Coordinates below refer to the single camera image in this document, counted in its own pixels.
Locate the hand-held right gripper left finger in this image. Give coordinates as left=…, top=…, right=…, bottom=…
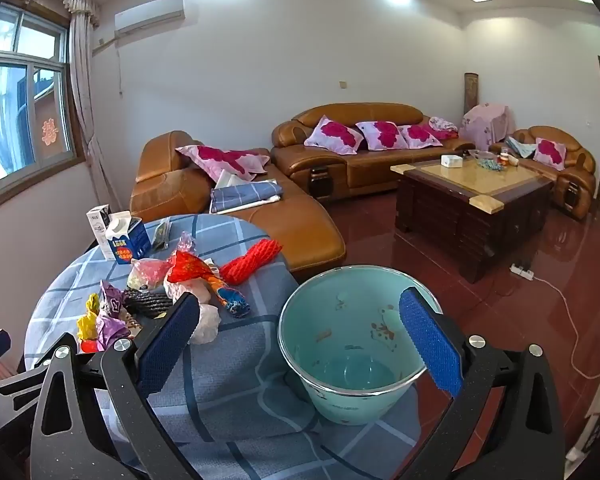
left=30, top=292, right=203, bottom=480

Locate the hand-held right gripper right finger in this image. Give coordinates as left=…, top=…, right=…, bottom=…
left=399, top=286, right=566, bottom=480

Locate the black rope bundle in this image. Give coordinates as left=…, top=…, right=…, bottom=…
left=122, top=289, right=176, bottom=318

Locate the purple wrapper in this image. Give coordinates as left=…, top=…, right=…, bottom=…
left=96, top=280, right=131, bottom=351

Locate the clear plastic bag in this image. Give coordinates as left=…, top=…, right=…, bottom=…
left=127, top=257, right=173, bottom=291

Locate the blue patterned wrapper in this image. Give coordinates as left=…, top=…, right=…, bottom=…
left=207, top=280, right=251, bottom=320

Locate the red gold patterned wrapper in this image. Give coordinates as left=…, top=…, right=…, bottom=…
left=166, top=250, right=220, bottom=286

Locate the yellow wrapper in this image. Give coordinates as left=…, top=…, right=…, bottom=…
left=76, top=294, right=101, bottom=343

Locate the teal enamel basin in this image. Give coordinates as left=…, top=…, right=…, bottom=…
left=278, top=265, right=443, bottom=426

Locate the blue plaid tablecloth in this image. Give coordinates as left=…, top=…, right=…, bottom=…
left=24, top=214, right=423, bottom=480

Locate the blue carton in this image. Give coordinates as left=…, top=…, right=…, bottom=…
left=105, top=211, right=152, bottom=263

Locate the dark foil packet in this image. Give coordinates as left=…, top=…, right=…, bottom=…
left=150, top=220, right=172, bottom=252

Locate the dark wooden coffee table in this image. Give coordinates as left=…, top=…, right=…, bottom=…
left=391, top=157, right=555, bottom=284

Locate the white milk carton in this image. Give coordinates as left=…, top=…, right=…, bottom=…
left=86, top=204, right=112, bottom=261

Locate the folded blue plaid cloth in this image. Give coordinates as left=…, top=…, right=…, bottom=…
left=209, top=180, right=284, bottom=215

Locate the white folded cloth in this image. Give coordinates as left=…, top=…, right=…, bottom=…
left=216, top=169, right=246, bottom=192

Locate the brown leather chaise sofa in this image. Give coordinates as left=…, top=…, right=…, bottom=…
left=130, top=131, right=347, bottom=281

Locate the brown leather three-seat sofa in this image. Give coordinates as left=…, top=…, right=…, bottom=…
left=271, top=103, right=476, bottom=203

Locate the long pink floral pillow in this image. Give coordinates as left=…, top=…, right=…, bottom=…
left=175, top=145, right=272, bottom=182

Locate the pink folded blanket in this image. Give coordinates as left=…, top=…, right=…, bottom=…
left=429, top=116, right=461, bottom=140

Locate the light blue cloth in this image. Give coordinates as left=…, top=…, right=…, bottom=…
left=505, top=136, right=537, bottom=157

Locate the brown leather armchair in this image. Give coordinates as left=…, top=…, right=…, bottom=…
left=490, top=126, right=597, bottom=220

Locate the red paper window decal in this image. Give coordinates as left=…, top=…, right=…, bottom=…
left=41, top=117, right=61, bottom=147

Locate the pink cloth covered fan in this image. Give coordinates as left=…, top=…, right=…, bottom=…
left=461, top=103, right=515, bottom=148

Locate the window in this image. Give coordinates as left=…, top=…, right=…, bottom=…
left=0, top=0, right=88, bottom=218

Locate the brown rolled mat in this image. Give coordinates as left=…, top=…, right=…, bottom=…
left=463, top=72, right=480, bottom=113

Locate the pink curtain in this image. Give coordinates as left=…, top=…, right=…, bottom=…
left=22, top=0, right=113, bottom=211

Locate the white air conditioner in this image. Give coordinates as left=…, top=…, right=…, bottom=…
left=114, top=0, right=187, bottom=37

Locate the white power cable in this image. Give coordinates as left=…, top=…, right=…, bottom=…
left=530, top=272, right=600, bottom=381

